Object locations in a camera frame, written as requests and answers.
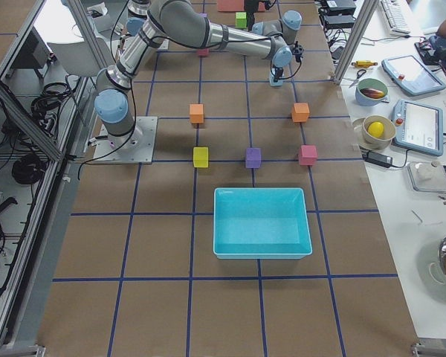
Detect yellow foam block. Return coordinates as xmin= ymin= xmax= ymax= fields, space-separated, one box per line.
xmin=193 ymin=147 xmax=209 ymax=168

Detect pink foam block far right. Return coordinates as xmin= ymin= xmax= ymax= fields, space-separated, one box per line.
xmin=298 ymin=145 xmax=318 ymax=166

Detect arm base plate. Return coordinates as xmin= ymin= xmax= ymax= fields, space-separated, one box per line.
xmin=149 ymin=36 xmax=169 ymax=51
xmin=94 ymin=116 xmax=158 ymax=164

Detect teach pendant near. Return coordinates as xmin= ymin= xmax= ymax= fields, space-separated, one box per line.
xmin=392 ymin=100 xmax=444 ymax=157

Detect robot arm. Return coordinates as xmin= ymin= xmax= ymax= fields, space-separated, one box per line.
xmin=94 ymin=1 xmax=303 ymax=150
xmin=126 ymin=0 xmax=265 ymax=36

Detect black power adapter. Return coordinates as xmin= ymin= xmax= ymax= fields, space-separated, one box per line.
xmin=318 ymin=0 xmax=356 ymax=30

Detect light blue foam block carried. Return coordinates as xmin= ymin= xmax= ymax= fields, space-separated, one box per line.
xmin=268 ymin=73 xmax=284 ymax=87

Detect beige bowl with lemon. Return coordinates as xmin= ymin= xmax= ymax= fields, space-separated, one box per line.
xmin=352 ymin=115 xmax=396 ymax=149

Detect green foam block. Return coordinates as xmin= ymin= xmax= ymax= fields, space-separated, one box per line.
xmin=235 ymin=12 xmax=248 ymax=29

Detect pink plastic bin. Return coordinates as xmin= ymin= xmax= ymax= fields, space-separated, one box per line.
xmin=216 ymin=0 xmax=271 ymax=12

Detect black handled scissors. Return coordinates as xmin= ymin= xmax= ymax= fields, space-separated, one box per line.
xmin=349 ymin=68 xmax=366 ymax=88

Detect orange foam block window side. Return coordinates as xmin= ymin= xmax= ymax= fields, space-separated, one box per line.
xmin=291 ymin=103 xmax=310 ymax=123

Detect purple foam block near cyan bin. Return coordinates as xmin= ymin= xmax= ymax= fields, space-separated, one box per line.
xmin=245 ymin=147 xmax=262 ymax=169

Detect brass cylinder tool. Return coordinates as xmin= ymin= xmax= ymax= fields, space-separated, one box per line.
xmin=351 ymin=60 xmax=378 ymax=68

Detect white keyboard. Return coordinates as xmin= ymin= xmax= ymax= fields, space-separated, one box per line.
xmin=378 ymin=0 xmax=411 ymax=36

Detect teach pendant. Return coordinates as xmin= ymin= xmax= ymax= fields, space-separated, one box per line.
xmin=381 ymin=55 xmax=446 ymax=96
xmin=392 ymin=100 xmax=444 ymax=157

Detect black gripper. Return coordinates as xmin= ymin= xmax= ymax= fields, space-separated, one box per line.
xmin=243 ymin=0 xmax=259 ymax=31
xmin=271 ymin=42 xmax=304 ymax=83

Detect aluminium frame post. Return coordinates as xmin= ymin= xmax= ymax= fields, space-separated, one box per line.
xmin=333 ymin=0 xmax=378 ymax=85

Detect teach pendant far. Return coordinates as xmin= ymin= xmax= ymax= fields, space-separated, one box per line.
xmin=381 ymin=55 xmax=446 ymax=96

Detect black laptop charger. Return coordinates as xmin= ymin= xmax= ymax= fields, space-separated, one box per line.
xmin=362 ymin=151 xmax=392 ymax=168

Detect dark pink foam block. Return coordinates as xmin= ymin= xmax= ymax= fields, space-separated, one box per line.
xmin=196 ymin=48 xmax=210 ymax=57

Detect digital kitchen scale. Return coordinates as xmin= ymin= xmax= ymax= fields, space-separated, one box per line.
xmin=407 ymin=161 xmax=446 ymax=193

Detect cyan plastic bin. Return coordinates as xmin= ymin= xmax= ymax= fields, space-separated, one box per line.
xmin=213 ymin=187 xmax=313 ymax=260

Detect light blue bowl with fruit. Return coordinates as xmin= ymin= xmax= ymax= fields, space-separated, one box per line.
xmin=355 ymin=78 xmax=388 ymax=106

